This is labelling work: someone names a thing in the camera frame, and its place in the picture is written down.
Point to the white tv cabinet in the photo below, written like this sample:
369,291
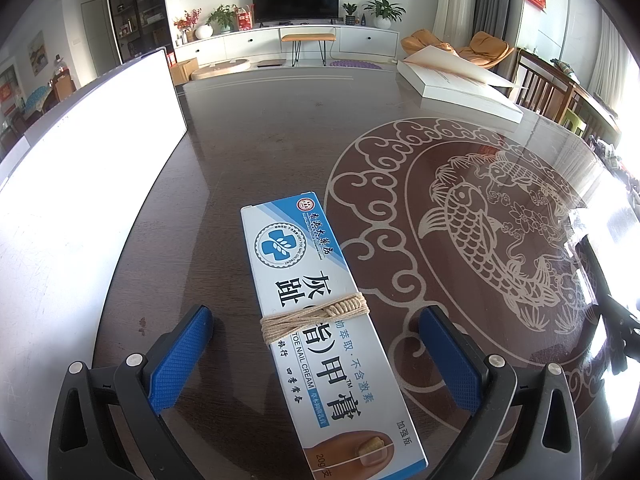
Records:
312,42

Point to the red flower bouquet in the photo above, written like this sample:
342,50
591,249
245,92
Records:
187,24

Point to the black television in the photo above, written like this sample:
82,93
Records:
292,10

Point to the wall painting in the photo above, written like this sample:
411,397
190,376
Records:
37,53

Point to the white vase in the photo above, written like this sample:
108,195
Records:
204,32

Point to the blue white cream box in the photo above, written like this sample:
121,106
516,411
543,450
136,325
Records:
346,406

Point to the green potted plant right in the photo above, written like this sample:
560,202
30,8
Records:
385,13

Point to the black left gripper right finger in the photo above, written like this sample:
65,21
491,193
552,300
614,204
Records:
458,359

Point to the round wooden tray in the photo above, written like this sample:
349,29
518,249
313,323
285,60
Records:
238,65

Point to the cardboard box on floor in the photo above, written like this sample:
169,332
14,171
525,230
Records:
181,72

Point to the purple round mat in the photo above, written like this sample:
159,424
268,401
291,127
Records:
363,65

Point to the green potted plant left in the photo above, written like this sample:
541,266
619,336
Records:
224,18

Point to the white flat box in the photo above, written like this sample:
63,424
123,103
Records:
439,75

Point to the wooden dining table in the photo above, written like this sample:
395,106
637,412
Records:
38,103

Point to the green potted plant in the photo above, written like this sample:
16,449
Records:
385,13
224,18

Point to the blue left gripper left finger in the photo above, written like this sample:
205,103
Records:
174,355

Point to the small potted plant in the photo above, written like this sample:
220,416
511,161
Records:
350,10

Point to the black glass display cabinet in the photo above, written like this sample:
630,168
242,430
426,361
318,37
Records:
139,26

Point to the wooden chair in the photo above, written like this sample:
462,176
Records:
542,88

